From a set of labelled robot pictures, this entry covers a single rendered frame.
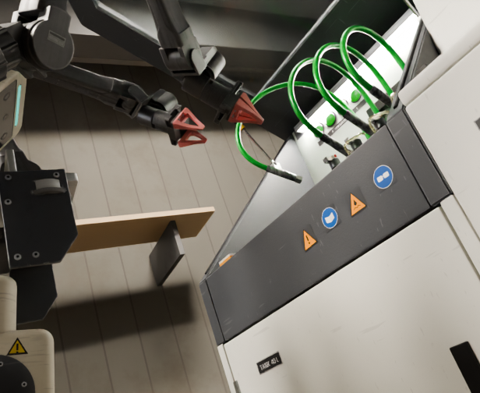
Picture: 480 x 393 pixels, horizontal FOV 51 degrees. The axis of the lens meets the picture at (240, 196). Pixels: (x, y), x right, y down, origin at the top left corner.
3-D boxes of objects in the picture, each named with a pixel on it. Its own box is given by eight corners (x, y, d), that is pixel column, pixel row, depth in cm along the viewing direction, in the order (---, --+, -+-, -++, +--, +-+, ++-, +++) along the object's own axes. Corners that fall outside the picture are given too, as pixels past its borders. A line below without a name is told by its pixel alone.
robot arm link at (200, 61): (160, 56, 114) (189, 54, 109) (185, 26, 120) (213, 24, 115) (181, 98, 122) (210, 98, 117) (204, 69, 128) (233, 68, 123)
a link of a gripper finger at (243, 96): (271, 107, 117) (236, 86, 117) (259, 125, 113) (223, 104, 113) (262, 125, 122) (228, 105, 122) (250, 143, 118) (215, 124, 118)
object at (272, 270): (224, 341, 118) (205, 278, 125) (239, 338, 121) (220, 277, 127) (430, 207, 76) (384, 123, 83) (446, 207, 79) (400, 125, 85)
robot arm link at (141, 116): (135, 127, 143) (132, 110, 139) (150, 115, 147) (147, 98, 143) (156, 133, 140) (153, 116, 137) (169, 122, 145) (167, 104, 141)
